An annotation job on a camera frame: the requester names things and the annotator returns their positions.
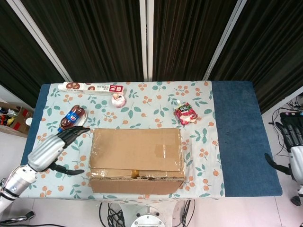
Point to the black floor device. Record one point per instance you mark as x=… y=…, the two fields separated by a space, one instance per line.
x=291 y=114

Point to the long white cookie box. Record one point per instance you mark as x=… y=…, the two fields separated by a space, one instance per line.
x=94 y=88

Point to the carton with clutter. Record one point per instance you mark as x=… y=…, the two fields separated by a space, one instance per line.
x=21 y=120

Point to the white oval plate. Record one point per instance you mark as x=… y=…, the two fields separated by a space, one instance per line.
x=82 y=121

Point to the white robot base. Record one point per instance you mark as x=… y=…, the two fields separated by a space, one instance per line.
x=146 y=220

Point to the black caster wheel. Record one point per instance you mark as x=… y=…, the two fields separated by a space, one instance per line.
x=297 y=201

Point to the white paper cup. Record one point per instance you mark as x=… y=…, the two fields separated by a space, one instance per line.
x=29 y=121

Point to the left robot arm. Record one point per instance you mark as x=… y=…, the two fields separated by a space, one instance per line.
x=16 y=182

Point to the floral tablecloth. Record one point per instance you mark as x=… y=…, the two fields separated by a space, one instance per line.
x=154 y=113

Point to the small pink dessert cup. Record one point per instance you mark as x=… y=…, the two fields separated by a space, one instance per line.
x=118 y=101

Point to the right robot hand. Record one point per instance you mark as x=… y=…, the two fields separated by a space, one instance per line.
x=297 y=163

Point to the Pepsi cola bottle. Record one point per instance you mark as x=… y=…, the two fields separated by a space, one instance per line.
x=72 y=118

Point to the blue table cover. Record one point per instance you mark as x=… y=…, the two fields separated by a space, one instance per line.
x=241 y=130

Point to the red drink pouch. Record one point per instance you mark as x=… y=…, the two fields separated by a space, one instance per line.
x=185 y=114

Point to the brown cardboard box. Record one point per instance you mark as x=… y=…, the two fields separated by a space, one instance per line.
x=135 y=146

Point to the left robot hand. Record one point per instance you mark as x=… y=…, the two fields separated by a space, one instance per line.
x=46 y=151

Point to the dark pleated curtain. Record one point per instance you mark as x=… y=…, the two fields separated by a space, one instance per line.
x=184 y=35
x=14 y=59
x=272 y=47
x=94 y=35

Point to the chrome chair leg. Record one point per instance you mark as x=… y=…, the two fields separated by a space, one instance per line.
x=11 y=220

